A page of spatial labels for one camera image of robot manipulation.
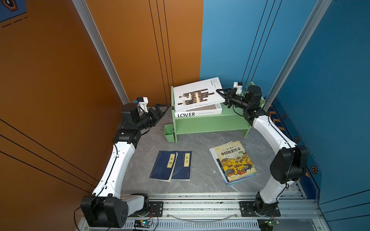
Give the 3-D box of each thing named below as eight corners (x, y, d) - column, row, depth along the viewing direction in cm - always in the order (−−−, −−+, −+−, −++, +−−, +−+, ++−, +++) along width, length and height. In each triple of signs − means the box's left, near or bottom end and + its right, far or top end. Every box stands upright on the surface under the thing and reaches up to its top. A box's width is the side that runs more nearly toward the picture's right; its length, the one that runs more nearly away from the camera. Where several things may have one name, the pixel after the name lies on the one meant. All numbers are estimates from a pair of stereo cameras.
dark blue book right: (172, 179, 85) (172, 178, 83) (177, 151, 97) (177, 150, 95) (190, 181, 84) (189, 180, 83) (192, 153, 96) (192, 151, 94)
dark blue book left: (151, 178, 86) (149, 176, 83) (160, 151, 97) (159, 148, 95) (170, 182, 84) (169, 180, 82) (178, 154, 96) (177, 151, 93)
